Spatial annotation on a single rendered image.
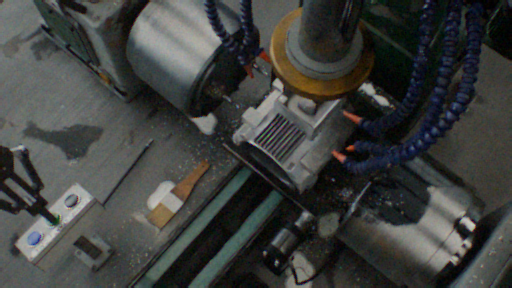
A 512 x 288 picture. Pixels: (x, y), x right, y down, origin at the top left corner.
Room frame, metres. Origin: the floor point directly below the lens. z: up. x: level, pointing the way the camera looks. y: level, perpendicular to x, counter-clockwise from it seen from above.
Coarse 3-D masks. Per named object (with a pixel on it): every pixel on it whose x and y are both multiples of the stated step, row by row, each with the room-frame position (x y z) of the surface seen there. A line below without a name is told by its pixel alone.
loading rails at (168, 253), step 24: (240, 168) 0.43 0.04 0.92; (216, 192) 0.36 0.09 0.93; (240, 192) 0.38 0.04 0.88; (192, 216) 0.31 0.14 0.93; (216, 216) 0.32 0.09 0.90; (264, 216) 0.32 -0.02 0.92; (168, 240) 0.25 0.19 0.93; (192, 240) 0.25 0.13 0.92; (240, 240) 0.26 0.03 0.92; (168, 264) 0.20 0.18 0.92; (216, 264) 0.20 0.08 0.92; (240, 264) 0.22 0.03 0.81
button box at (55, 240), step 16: (80, 192) 0.31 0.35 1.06; (64, 208) 0.28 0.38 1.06; (80, 208) 0.27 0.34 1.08; (96, 208) 0.28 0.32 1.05; (64, 224) 0.24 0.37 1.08; (80, 224) 0.25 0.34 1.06; (48, 240) 0.21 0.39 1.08; (64, 240) 0.21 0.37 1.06; (32, 256) 0.18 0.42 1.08; (48, 256) 0.18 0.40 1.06
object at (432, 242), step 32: (416, 160) 0.38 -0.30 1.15; (352, 192) 0.33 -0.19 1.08; (384, 192) 0.31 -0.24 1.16; (416, 192) 0.31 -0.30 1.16; (448, 192) 0.31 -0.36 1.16; (352, 224) 0.26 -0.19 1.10; (384, 224) 0.25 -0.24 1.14; (416, 224) 0.25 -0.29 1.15; (448, 224) 0.25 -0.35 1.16; (384, 256) 0.20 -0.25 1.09; (416, 256) 0.20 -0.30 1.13; (448, 256) 0.20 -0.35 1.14
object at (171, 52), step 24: (168, 0) 0.71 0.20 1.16; (192, 0) 0.71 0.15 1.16; (216, 0) 0.74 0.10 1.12; (144, 24) 0.66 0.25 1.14; (168, 24) 0.65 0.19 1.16; (192, 24) 0.65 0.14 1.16; (240, 24) 0.67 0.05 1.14; (144, 48) 0.61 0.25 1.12; (168, 48) 0.60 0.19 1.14; (192, 48) 0.60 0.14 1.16; (216, 48) 0.59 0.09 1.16; (144, 72) 0.59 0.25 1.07; (168, 72) 0.56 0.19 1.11; (192, 72) 0.55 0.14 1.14; (216, 72) 0.58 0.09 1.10; (240, 72) 0.63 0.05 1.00; (168, 96) 0.54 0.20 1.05; (192, 96) 0.52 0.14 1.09; (216, 96) 0.54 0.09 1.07
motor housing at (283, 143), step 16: (272, 96) 0.54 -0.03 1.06; (272, 112) 0.50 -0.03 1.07; (240, 128) 0.47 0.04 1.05; (256, 128) 0.46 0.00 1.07; (272, 128) 0.45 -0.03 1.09; (288, 128) 0.45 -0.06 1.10; (240, 144) 0.45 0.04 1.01; (256, 144) 0.42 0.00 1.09; (272, 144) 0.41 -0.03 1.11; (288, 144) 0.42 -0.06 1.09; (304, 144) 0.43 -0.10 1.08; (320, 144) 0.44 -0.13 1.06; (336, 144) 0.45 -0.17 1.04; (272, 160) 0.44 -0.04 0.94; (288, 160) 0.39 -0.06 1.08; (288, 176) 0.40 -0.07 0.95; (304, 176) 0.37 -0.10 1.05
